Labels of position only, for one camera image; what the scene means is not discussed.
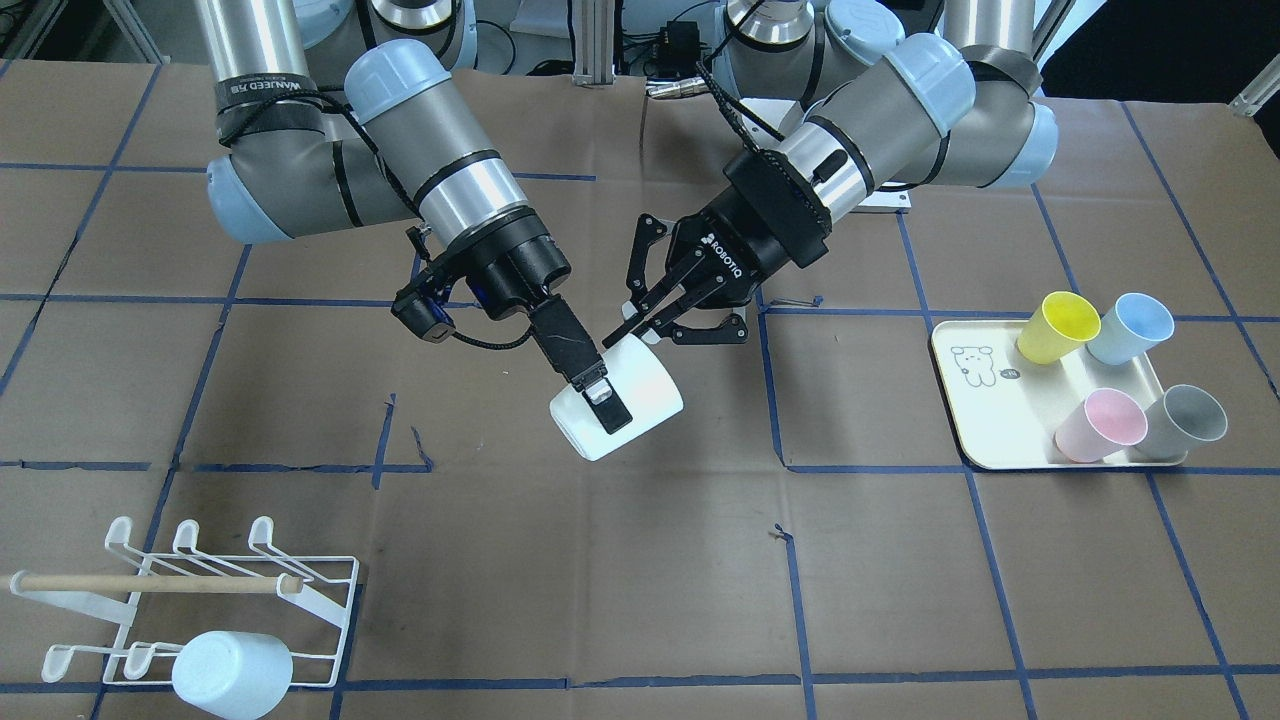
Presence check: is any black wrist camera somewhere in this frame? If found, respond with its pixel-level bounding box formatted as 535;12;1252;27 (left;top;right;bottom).
390;288;456;343

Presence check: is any grey plastic cup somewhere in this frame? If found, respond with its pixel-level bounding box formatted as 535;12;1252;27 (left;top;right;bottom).
1134;384;1229;461

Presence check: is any pink plastic cup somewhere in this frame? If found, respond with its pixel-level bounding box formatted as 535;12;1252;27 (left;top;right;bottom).
1053;387;1149;462

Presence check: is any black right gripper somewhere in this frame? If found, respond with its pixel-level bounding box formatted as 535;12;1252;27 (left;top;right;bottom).
425;208;634;436

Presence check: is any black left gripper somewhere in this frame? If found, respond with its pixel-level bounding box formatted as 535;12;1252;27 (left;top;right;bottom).
602;150;832;348

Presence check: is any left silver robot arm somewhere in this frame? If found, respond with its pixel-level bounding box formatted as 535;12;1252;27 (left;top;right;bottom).
605;1;1059;346

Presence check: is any white wire cup rack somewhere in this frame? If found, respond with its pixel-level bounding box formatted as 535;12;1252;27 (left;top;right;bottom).
4;516;364;692

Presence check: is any cream serving tray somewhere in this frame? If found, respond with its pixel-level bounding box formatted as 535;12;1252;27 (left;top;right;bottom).
931;319;1165;471

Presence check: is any white plastic cup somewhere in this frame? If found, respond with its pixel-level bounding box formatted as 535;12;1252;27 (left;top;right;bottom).
549;334;684;461

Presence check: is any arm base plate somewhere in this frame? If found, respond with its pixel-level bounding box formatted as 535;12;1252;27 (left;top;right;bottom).
850;186;913;214

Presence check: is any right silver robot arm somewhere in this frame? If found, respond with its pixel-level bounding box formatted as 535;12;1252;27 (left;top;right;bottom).
196;1;634;434

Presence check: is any light blue plastic cup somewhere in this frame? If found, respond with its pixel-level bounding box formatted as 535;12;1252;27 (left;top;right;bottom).
172;632;293;719

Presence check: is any yellow plastic cup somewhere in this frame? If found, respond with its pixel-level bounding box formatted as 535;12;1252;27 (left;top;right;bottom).
1016;291;1101;365

